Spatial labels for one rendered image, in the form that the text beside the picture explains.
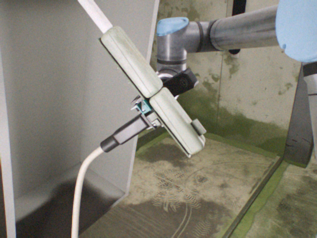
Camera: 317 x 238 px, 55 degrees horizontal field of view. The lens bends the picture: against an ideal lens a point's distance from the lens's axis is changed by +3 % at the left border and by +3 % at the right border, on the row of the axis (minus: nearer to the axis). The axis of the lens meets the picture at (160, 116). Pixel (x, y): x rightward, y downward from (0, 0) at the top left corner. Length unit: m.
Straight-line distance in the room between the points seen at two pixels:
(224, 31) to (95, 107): 0.83
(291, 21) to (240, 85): 2.39
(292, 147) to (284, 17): 2.45
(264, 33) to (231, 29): 0.12
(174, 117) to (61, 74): 0.83
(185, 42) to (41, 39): 0.60
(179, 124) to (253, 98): 2.17
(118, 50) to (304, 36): 0.35
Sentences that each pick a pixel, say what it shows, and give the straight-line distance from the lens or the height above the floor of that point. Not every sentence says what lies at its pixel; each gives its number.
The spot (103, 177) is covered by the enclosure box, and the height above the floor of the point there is 0.50.
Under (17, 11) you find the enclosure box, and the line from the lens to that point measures 1.17.
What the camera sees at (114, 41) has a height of 1.31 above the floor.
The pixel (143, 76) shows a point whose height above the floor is 1.25.
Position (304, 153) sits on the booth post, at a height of 0.13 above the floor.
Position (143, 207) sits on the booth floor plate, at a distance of 2.12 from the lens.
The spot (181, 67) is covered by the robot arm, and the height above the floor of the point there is 1.20.
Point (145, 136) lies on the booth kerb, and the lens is 2.80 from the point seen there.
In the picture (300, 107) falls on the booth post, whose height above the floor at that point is 0.53.
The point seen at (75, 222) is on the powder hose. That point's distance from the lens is 0.83.
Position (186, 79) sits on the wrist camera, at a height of 1.21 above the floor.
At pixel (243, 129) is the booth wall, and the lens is 2.89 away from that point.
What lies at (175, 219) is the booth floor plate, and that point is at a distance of 2.03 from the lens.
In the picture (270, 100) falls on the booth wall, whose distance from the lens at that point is 2.72.
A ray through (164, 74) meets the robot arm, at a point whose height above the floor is 1.20.
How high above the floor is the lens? 1.40
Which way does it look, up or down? 23 degrees down
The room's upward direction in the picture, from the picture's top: straight up
